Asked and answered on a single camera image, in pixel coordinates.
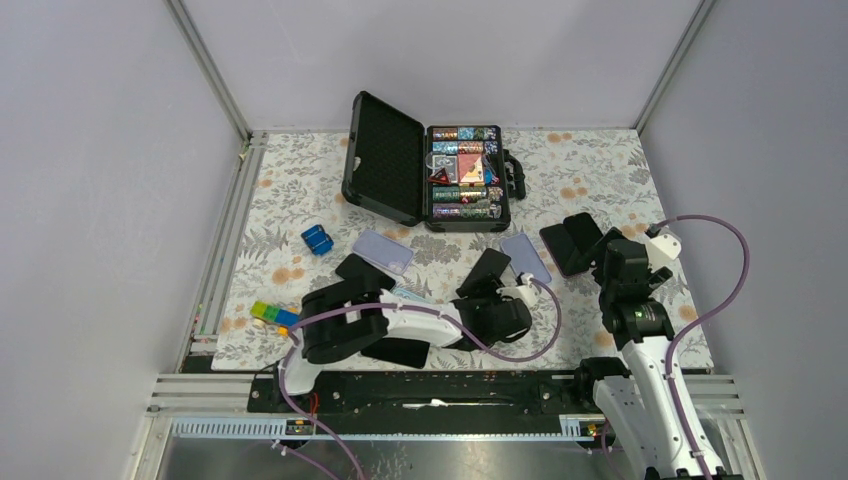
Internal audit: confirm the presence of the bare black phone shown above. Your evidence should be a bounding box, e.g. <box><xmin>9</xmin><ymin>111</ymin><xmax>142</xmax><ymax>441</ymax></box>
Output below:
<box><xmin>361</xmin><ymin>338</ymin><xmax>430</xmax><ymax>369</ymax></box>
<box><xmin>539</xmin><ymin>223</ymin><xmax>589</xmax><ymax>277</ymax></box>
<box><xmin>456</xmin><ymin>248</ymin><xmax>511</xmax><ymax>298</ymax></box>

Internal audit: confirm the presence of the bare dark blue phone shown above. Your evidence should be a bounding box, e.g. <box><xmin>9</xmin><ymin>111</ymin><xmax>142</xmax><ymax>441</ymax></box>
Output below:
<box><xmin>335</xmin><ymin>253</ymin><xmax>396</xmax><ymax>291</ymax></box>

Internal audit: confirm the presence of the dark phone case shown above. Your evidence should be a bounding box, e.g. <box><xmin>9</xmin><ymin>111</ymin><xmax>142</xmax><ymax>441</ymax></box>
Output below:
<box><xmin>563</xmin><ymin>212</ymin><xmax>603</xmax><ymax>257</ymax></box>

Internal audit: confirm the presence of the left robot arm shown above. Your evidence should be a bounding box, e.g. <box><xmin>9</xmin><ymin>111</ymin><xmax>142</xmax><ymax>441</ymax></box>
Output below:
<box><xmin>271</xmin><ymin>273</ymin><xmax>537</xmax><ymax>411</ymax></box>

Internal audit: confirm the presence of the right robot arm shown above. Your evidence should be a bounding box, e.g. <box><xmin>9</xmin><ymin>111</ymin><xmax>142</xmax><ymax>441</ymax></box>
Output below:
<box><xmin>573</xmin><ymin>229</ymin><xmax>736</xmax><ymax>479</ymax></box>

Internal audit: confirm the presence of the phone in light blue case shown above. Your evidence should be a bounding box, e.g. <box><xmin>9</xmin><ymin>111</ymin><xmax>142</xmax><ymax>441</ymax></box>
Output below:
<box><xmin>391</xmin><ymin>286</ymin><xmax>429</xmax><ymax>303</ymax></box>

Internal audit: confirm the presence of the black poker chip case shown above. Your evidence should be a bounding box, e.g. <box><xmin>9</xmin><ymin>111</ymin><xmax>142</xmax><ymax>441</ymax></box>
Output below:
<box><xmin>341</xmin><ymin>91</ymin><xmax>527</xmax><ymax>233</ymax></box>

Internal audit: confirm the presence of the floral table mat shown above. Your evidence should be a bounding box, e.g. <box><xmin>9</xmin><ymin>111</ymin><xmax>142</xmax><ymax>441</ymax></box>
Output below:
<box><xmin>212</xmin><ymin>130</ymin><xmax>664</xmax><ymax>371</ymax></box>

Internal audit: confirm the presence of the red playing card box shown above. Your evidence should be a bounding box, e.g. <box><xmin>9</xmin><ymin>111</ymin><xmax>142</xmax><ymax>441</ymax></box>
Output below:
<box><xmin>457</xmin><ymin>153</ymin><xmax>485</xmax><ymax>186</ymax></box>

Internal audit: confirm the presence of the blue toy car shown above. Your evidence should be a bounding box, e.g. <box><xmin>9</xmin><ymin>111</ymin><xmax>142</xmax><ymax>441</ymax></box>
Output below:
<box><xmin>301</xmin><ymin>224</ymin><xmax>334</xmax><ymax>256</ymax></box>

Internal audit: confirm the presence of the colourful toy brick stack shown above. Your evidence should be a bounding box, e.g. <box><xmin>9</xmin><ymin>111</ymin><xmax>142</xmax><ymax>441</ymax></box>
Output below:
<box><xmin>250</xmin><ymin>301</ymin><xmax>300</xmax><ymax>336</ymax></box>

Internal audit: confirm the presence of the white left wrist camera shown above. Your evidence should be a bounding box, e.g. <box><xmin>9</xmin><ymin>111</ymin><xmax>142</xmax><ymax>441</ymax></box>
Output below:
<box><xmin>497</xmin><ymin>273</ymin><xmax>538</xmax><ymax>309</ymax></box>

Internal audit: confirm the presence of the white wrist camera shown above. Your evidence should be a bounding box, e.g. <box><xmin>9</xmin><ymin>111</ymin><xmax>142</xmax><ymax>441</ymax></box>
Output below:
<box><xmin>497</xmin><ymin>273</ymin><xmax>538</xmax><ymax>309</ymax></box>
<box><xmin>644</xmin><ymin>225</ymin><xmax>682</xmax><ymax>271</ymax></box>

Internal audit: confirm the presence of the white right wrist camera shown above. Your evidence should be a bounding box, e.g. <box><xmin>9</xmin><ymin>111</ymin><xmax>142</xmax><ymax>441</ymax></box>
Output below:
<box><xmin>644</xmin><ymin>225</ymin><xmax>682</xmax><ymax>271</ymax></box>

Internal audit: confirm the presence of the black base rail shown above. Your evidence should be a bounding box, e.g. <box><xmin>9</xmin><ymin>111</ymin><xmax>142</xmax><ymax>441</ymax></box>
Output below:
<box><xmin>247</xmin><ymin>370</ymin><xmax>605</xmax><ymax>440</ymax></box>

